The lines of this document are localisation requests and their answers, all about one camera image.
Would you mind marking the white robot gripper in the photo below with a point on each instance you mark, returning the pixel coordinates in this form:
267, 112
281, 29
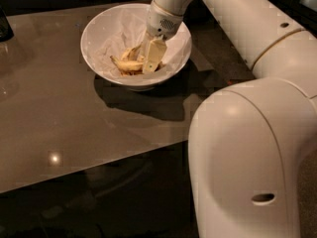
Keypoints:
160, 24

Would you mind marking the yellow spotted banana bunch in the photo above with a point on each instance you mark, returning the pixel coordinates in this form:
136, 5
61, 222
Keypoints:
132, 62

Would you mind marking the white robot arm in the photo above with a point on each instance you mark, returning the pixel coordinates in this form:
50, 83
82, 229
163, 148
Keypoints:
246, 141

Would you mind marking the white ceramic bowl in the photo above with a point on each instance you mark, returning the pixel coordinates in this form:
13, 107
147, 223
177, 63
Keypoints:
105, 24

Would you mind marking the white crumpled paper liner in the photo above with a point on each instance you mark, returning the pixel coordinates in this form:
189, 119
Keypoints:
130, 34

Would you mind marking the dark object at table edge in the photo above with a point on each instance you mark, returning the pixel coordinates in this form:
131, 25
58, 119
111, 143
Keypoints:
6, 32

